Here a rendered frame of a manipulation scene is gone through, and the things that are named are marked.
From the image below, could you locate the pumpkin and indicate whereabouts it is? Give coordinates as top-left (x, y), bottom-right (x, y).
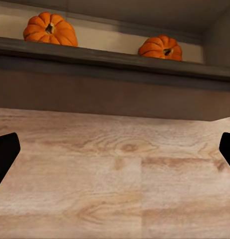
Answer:
top-left (23, 12), bottom-right (78, 47)
top-left (137, 35), bottom-right (182, 61)

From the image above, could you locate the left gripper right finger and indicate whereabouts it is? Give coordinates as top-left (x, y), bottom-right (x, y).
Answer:
top-left (219, 132), bottom-right (230, 165)

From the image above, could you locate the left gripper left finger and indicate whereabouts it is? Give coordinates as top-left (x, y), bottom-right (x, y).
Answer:
top-left (0, 132), bottom-right (20, 184)

